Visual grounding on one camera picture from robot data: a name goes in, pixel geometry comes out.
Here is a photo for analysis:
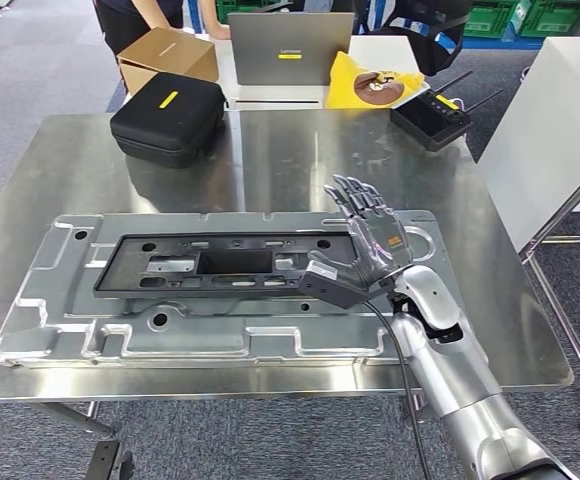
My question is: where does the blue storage rack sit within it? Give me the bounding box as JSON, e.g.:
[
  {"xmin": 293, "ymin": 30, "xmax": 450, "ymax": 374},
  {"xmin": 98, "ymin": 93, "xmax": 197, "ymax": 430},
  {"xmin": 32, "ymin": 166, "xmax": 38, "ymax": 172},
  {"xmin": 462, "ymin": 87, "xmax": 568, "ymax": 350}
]
[{"xmin": 184, "ymin": 0, "xmax": 580, "ymax": 53}]

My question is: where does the brown cardboard box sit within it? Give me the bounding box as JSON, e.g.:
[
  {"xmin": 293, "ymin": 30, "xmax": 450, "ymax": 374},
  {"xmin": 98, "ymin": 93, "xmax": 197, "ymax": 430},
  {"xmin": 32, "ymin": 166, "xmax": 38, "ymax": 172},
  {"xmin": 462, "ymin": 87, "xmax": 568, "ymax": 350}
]
[{"xmin": 117, "ymin": 26, "xmax": 220, "ymax": 96}]

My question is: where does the person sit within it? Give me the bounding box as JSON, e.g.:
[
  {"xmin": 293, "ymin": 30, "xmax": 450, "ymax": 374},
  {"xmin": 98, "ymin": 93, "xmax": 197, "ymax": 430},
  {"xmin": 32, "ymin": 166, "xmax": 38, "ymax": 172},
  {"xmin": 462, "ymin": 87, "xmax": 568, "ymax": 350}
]
[{"xmin": 93, "ymin": 0, "xmax": 232, "ymax": 58}]

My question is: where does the black robot foot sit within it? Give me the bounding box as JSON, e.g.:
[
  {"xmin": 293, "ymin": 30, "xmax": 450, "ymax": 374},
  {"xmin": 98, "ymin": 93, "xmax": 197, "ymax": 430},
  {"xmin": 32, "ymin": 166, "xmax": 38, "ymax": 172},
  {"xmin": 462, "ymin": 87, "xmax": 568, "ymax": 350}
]
[{"xmin": 85, "ymin": 438, "xmax": 135, "ymax": 480}]

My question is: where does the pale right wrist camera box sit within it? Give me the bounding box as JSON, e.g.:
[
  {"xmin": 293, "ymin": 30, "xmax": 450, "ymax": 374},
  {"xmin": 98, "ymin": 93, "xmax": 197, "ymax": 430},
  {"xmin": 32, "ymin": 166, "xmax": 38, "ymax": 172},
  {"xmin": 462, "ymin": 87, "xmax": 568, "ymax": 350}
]
[{"xmin": 297, "ymin": 259, "xmax": 396, "ymax": 311}]

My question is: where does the stainless steel workbench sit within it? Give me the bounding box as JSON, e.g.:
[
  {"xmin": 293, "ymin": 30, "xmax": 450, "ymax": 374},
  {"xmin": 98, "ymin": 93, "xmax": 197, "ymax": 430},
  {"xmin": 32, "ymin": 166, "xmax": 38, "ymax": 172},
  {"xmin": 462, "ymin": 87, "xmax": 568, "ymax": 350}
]
[
  {"xmin": 0, "ymin": 109, "xmax": 575, "ymax": 439},
  {"xmin": 517, "ymin": 152, "xmax": 580, "ymax": 439}
]

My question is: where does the grey laptop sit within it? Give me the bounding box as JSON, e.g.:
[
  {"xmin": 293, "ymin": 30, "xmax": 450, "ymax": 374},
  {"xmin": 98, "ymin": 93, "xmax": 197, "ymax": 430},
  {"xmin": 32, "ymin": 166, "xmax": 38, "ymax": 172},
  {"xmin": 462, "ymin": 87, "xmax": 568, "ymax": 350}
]
[{"xmin": 227, "ymin": 11, "xmax": 357, "ymax": 87}]

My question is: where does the white cabinet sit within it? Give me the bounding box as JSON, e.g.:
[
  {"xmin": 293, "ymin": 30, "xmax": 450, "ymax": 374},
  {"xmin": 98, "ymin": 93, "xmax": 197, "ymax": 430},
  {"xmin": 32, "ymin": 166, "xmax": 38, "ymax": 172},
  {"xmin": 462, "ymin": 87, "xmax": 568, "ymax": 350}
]
[{"xmin": 477, "ymin": 36, "xmax": 580, "ymax": 254}]

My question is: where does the yellow bag with brown bear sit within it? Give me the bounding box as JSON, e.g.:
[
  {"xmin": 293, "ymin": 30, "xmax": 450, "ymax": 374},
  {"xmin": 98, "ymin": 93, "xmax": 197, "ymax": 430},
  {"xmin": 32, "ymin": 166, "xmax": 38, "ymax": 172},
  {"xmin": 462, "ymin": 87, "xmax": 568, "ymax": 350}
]
[{"xmin": 325, "ymin": 51, "xmax": 428, "ymax": 111}]

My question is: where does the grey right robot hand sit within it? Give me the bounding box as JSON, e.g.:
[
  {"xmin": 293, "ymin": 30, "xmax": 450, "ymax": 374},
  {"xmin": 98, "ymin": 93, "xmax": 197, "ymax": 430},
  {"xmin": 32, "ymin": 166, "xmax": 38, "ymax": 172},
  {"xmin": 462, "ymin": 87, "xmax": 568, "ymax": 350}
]
[{"xmin": 307, "ymin": 174, "xmax": 415, "ymax": 293}]

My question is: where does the black plastic bracket part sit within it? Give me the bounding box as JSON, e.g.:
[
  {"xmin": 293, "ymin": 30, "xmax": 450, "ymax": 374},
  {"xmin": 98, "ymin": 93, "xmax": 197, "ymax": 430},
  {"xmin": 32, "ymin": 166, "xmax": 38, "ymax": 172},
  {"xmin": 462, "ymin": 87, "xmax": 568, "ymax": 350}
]
[{"xmin": 93, "ymin": 231, "xmax": 371, "ymax": 299}]

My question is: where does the silver metal panel part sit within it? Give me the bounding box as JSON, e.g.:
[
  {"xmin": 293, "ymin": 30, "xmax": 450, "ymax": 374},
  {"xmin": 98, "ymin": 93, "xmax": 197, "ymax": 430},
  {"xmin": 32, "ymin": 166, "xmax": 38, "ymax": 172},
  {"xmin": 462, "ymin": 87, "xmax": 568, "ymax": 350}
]
[{"xmin": 0, "ymin": 210, "xmax": 491, "ymax": 370}]

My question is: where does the black office chair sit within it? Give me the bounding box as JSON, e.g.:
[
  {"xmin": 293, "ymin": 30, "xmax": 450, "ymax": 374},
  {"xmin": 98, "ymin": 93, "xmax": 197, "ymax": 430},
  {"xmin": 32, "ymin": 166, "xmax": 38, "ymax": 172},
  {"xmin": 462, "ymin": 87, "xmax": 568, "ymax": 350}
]
[{"xmin": 375, "ymin": 0, "xmax": 473, "ymax": 77}]

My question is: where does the green plastic crate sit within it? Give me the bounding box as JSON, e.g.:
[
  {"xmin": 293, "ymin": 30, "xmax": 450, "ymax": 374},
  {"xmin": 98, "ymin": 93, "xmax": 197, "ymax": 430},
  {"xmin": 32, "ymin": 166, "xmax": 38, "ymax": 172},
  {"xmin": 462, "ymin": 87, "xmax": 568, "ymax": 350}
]
[
  {"xmin": 216, "ymin": 0, "xmax": 294, "ymax": 16},
  {"xmin": 464, "ymin": 0, "xmax": 521, "ymax": 40},
  {"xmin": 517, "ymin": 0, "xmax": 580, "ymax": 39}
]

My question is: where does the black remote controller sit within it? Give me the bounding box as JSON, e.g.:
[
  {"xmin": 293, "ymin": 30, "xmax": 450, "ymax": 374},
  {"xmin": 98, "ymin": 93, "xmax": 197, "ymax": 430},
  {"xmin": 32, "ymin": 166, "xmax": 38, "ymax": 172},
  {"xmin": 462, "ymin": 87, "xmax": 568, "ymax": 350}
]
[{"xmin": 390, "ymin": 69, "xmax": 505, "ymax": 154}]

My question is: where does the black zip case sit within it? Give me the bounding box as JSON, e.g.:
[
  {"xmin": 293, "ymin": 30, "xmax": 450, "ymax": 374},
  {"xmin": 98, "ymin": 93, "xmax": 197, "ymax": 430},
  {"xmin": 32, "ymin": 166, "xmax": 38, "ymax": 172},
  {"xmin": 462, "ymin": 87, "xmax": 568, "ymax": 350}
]
[{"xmin": 109, "ymin": 72, "xmax": 227, "ymax": 169}]

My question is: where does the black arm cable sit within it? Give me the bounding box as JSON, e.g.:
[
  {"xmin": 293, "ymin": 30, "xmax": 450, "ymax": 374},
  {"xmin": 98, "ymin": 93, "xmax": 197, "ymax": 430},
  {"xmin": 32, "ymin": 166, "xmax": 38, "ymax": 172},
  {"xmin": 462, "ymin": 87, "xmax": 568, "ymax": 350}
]
[{"xmin": 365, "ymin": 301, "xmax": 433, "ymax": 480}]

